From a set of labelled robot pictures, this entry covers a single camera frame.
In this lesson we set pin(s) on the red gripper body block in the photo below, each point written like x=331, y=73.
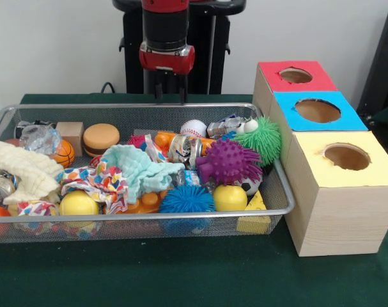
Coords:
x=166, y=60

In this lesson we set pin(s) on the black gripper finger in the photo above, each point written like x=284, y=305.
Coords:
x=158, y=92
x=182, y=92

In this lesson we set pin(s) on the green spiky ball with eyes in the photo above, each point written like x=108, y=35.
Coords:
x=264, y=140

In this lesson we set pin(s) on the colourful patterned cloth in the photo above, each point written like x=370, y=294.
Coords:
x=94, y=184

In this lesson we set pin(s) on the cream white cloth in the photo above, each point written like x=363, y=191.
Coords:
x=24, y=169

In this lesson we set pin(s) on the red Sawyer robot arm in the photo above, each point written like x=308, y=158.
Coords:
x=165, y=25

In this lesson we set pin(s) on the shallow clear mesh bin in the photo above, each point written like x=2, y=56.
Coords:
x=149, y=228

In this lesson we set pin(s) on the wooden box with three holes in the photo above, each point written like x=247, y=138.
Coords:
x=337, y=217

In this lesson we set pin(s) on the silver toy robot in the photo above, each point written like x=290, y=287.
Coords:
x=224, y=126

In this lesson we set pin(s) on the crushed silver drink can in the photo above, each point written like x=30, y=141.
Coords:
x=184, y=148

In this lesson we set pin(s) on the light blue cloth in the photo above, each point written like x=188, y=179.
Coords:
x=139, y=171

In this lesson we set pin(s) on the purple spiky toy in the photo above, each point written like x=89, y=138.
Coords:
x=229, y=163

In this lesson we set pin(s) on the blue spiky ball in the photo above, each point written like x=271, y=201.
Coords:
x=187, y=198

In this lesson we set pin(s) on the yellow ball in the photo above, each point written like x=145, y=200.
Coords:
x=78, y=204

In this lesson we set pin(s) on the black chair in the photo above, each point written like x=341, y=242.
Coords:
x=382, y=64

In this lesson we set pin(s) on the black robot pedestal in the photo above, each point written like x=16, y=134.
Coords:
x=206, y=48

